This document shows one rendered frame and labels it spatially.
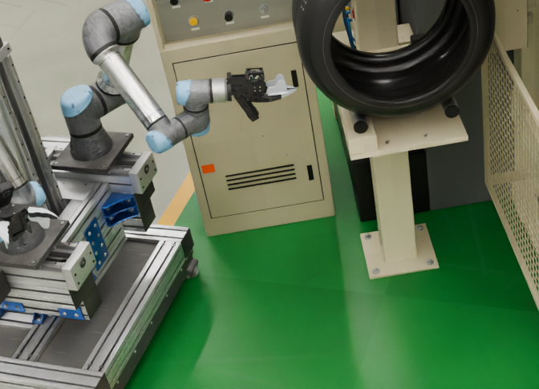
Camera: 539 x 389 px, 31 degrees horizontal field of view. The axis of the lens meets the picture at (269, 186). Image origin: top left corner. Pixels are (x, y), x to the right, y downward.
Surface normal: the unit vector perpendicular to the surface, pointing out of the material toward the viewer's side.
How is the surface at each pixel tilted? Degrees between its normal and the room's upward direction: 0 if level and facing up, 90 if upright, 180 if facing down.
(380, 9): 90
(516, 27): 90
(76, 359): 0
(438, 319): 0
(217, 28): 90
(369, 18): 90
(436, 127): 0
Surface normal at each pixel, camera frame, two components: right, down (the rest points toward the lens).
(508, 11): 0.07, 0.59
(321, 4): -0.62, 0.16
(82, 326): -0.16, -0.79
